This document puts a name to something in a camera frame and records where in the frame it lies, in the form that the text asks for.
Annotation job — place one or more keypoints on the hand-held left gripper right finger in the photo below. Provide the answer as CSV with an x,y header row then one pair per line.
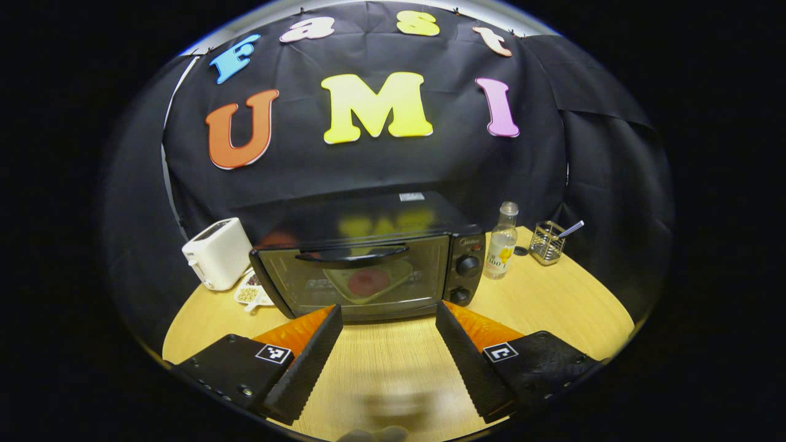
x,y
473,368

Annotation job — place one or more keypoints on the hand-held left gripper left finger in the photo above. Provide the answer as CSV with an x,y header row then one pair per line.
x,y
310,371

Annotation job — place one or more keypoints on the pink meat patty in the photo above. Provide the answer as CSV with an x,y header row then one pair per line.
x,y
368,281

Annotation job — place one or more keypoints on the cream square tray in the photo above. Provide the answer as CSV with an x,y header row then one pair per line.
x,y
399,273

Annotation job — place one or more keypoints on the black electric oven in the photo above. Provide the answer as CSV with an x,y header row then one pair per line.
x,y
430,212

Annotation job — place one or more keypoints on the white divided dish of grains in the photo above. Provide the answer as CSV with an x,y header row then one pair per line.
x,y
249,296

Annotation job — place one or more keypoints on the clear glass bottle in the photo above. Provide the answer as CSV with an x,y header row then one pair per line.
x,y
500,252

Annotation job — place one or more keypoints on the black bottle cap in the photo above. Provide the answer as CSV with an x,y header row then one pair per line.
x,y
521,250

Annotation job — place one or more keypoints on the white toaster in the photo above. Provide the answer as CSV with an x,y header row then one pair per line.
x,y
218,255

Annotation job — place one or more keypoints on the metal spoon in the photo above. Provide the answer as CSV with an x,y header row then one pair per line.
x,y
572,228

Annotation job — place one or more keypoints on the black backdrop cloth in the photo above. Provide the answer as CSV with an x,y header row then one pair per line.
x,y
430,166

